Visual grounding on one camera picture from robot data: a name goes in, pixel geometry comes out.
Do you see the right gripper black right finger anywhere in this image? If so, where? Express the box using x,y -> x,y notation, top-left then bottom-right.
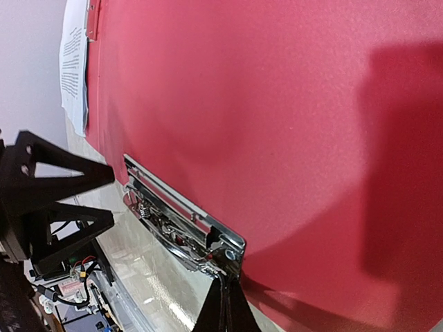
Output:
24,203 -> 114,277

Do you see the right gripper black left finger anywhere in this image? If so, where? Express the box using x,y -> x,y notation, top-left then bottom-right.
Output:
1,131 -> 114,201

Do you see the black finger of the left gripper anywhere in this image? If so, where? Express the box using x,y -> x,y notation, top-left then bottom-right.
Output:
194,274 -> 261,332

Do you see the red file folder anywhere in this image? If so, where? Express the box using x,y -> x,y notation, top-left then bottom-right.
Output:
87,1 -> 442,331

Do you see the metal clip top of folder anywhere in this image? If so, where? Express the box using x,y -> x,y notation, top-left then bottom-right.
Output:
123,154 -> 246,277

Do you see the aluminium front rail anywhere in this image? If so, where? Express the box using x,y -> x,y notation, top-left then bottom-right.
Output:
99,219 -> 211,331

